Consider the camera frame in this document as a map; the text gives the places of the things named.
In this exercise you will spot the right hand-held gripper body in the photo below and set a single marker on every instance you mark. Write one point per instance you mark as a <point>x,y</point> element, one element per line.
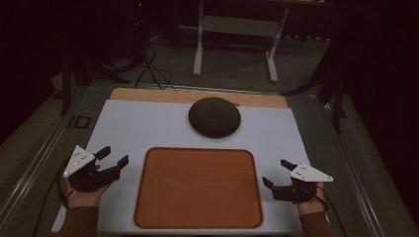
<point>308,173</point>

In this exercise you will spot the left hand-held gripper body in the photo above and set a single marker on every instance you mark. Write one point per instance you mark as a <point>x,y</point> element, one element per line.
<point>79,160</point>

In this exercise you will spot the person's right hand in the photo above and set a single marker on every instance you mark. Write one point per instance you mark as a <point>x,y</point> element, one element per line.
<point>309,206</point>

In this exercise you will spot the person's left hand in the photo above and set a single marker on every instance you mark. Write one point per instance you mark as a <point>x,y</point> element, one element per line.
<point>84,199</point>

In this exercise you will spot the white table mat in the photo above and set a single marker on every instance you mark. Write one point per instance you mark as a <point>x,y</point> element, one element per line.
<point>131,131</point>

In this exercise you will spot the black floor socket plate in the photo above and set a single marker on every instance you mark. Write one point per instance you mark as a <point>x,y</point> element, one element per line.
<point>79,122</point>

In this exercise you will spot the brown wooden tray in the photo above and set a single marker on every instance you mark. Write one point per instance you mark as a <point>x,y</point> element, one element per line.
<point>197,189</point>

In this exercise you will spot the black stand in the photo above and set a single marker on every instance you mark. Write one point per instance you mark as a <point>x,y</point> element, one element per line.
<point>67,85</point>
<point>336,102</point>

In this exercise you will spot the dark round domed lid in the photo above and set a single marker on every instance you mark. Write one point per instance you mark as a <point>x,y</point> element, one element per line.
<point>214,117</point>

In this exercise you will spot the metal floor rail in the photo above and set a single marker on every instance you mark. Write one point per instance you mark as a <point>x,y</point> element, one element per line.
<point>29,174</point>
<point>355,177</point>

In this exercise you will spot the white metal table frame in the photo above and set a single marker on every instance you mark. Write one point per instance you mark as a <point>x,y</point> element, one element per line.
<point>243,26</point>

